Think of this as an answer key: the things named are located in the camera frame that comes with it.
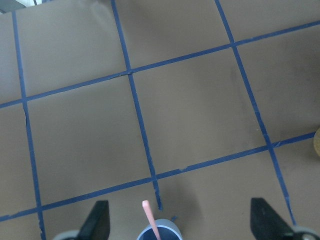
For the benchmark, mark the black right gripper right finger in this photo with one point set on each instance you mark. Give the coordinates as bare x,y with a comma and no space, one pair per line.
266,223

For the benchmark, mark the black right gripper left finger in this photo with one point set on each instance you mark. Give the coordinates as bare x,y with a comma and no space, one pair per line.
97,225

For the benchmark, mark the light blue plastic cup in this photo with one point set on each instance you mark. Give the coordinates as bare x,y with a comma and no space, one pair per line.
167,229

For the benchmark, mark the bamboo cylindrical holder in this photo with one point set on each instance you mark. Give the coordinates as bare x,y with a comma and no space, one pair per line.
316,142

